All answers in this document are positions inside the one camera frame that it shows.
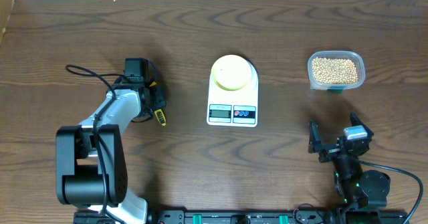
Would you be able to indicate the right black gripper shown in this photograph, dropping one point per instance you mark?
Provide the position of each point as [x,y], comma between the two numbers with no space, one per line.
[314,146]

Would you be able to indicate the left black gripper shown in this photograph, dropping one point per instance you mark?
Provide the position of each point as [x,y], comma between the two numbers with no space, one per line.
[160,103]

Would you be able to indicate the yellow measuring scoop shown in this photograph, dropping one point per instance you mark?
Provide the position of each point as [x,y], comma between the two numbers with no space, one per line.
[160,116]

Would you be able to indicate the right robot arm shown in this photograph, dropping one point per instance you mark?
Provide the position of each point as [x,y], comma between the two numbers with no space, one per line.
[363,191]

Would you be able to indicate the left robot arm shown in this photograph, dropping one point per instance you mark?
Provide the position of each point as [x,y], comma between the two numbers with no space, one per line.
[91,169]

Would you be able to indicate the yellow plastic bowl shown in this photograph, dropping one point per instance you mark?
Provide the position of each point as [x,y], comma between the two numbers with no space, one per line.
[231,72]

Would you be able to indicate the white digital kitchen scale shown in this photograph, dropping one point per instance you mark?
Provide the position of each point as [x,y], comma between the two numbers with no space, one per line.
[234,108]

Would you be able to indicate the clear plastic container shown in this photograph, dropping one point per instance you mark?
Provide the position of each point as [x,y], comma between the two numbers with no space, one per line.
[348,55]

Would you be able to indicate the soybeans in container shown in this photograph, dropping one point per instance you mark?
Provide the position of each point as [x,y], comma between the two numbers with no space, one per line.
[334,71]

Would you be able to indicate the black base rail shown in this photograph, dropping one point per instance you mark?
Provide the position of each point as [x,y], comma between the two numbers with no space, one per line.
[289,217]

